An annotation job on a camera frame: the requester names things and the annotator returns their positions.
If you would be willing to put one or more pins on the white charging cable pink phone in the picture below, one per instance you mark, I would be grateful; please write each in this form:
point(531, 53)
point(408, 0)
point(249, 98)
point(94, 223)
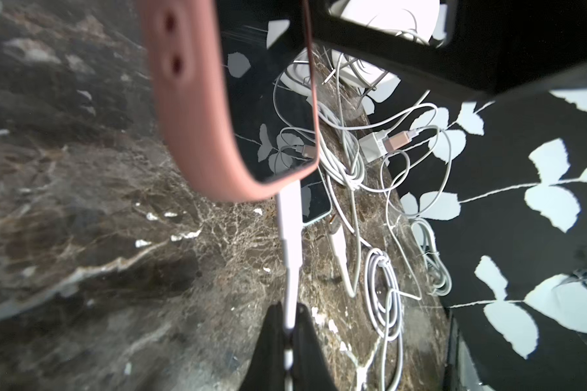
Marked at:
point(290, 224)

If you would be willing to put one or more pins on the phone with mint case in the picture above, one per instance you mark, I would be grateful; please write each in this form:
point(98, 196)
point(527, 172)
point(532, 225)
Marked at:
point(316, 202)

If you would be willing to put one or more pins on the phone with pink case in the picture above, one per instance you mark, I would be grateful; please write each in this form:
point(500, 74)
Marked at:
point(235, 93)

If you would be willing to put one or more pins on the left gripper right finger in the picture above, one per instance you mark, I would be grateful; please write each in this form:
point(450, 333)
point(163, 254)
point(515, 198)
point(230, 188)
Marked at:
point(310, 370)

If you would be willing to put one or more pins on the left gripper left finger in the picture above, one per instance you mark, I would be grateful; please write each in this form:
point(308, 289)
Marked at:
point(266, 371)

